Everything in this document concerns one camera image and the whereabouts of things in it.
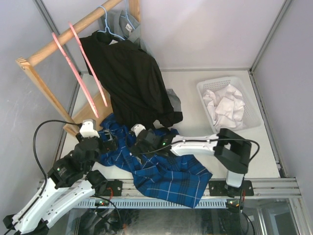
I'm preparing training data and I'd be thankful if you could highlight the black shirt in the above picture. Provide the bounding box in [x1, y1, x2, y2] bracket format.
[80, 32, 183, 128]

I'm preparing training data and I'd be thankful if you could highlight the blue plaid shirt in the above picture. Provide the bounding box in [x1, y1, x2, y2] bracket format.
[99, 114, 212, 208]

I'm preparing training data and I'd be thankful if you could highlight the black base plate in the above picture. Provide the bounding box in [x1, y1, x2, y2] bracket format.
[208, 180, 254, 198]
[104, 180, 123, 197]

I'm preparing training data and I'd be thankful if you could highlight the left camera black cable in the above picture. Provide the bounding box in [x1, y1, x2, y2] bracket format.
[33, 119, 83, 182]

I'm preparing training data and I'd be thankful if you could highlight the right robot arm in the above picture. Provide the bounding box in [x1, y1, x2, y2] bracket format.
[131, 124, 251, 197]

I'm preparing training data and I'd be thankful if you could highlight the aluminium mounting rail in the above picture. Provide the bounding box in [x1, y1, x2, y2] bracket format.
[40, 178, 301, 204]

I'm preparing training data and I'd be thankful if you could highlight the white plastic basket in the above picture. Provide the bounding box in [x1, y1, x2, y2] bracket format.
[196, 76, 262, 133]

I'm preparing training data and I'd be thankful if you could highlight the pink hanger of plaid shirt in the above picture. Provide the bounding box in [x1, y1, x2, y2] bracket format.
[68, 22, 108, 107]

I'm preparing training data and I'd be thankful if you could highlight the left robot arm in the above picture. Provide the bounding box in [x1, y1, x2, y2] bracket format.
[3, 133, 117, 235]

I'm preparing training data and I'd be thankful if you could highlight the grey shirt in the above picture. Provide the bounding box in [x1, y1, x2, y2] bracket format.
[95, 10, 182, 118]

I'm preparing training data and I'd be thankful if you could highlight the white shirt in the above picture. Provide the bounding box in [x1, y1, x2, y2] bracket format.
[202, 84, 246, 131]

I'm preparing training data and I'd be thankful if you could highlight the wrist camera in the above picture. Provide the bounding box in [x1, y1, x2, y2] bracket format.
[130, 124, 147, 139]
[79, 119, 100, 138]

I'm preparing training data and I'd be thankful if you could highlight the light blue wire hanger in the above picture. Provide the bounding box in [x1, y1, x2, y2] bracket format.
[98, 6, 126, 41]
[119, 0, 140, 31]

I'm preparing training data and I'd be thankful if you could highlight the slotted grey cable duct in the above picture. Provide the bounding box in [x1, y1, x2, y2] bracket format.
[74, 198, 227, 209]

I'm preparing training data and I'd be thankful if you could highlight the wooden clothes rack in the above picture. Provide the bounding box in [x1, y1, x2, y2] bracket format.
[15, 0, 141, 138]

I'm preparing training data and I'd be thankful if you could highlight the pink hanger of white shirt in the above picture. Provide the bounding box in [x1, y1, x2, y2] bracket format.
[51, 32, 99, 118]

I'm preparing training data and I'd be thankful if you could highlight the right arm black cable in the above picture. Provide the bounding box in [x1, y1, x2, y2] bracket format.
[140, 137, 260, 165]

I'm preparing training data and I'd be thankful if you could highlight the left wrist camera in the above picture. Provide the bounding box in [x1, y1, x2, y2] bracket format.
[79, 119, 100, 138]

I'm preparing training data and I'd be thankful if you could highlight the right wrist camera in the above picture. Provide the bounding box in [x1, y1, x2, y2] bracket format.
[130, 124, 147, 139]

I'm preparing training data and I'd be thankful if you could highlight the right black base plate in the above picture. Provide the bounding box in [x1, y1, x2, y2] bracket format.
[208, 180, 254, 198]

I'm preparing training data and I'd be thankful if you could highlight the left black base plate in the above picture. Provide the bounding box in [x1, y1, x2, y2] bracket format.
[104, 180, 123, 197]

